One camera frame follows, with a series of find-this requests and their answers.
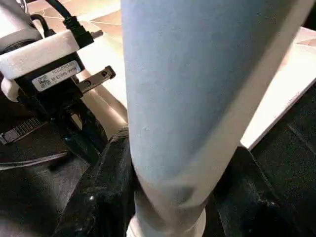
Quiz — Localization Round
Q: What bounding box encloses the white plastic table top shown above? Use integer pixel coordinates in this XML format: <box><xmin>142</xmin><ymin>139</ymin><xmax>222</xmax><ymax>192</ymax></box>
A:
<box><xmin>27</xmin><ymin>0</ymin><xmax>316</xmax><ymax>151</ymax></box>

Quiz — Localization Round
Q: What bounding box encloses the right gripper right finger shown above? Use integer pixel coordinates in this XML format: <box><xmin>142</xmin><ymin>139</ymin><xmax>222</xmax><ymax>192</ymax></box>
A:
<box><xmin>210</xmin><ymin>146</ymin><xmax>316</xmax><ymax>237</ymax></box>

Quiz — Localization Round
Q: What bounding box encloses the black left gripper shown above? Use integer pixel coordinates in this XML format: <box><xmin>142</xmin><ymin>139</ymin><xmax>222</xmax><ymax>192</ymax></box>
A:
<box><xmin>10</xmin><ymin>91</ymin><xmax>110</xmax><ymax>166</ymax></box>

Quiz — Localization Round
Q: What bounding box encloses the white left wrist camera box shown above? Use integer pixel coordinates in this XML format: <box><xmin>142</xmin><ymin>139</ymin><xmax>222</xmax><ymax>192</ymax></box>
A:
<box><xmin>0</xmin><ymin>31</ymin><xmax>117</xmax><ymax>102</ymax></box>

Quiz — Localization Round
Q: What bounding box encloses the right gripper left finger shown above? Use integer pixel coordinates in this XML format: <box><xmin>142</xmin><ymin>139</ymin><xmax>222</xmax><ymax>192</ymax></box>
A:
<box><xmin>52</xmin><ymin>127</ymin><xmax>139</xmax><ymax>237</ymax></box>

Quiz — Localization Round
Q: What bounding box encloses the black work mat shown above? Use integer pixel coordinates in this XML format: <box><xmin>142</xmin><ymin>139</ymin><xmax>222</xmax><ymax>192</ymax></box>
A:
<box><xmin>0</xmin><ymin>84</ymin><xmax>316</xmax><ymax>237</ymax></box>

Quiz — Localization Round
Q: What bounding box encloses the white plastic table leg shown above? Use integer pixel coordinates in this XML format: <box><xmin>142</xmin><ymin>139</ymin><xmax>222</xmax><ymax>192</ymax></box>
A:
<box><xmin>120</xmin><ymin>0</ymin><xmax>316</xmax><ymax>237</ymax></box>

